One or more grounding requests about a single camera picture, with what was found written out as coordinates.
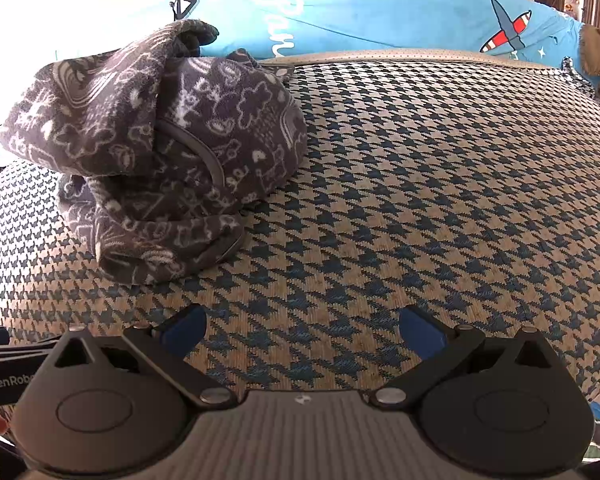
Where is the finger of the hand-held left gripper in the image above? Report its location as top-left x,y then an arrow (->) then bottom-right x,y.
0,327 -> 58,361

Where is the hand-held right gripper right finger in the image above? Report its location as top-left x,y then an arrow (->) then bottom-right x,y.
367,305 -> 563,408

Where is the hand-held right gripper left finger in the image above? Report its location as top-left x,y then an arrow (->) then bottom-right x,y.
42,304 -> 238,408

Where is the blue printed sofa back cover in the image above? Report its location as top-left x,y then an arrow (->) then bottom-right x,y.
55,0 -> 600,91

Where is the grey patterned fleece garment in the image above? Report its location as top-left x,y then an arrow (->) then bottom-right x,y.
0,19 -> 308,286

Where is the houndstooth sofa seat cover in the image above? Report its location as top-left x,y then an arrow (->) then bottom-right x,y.
0,49 -> 600,411

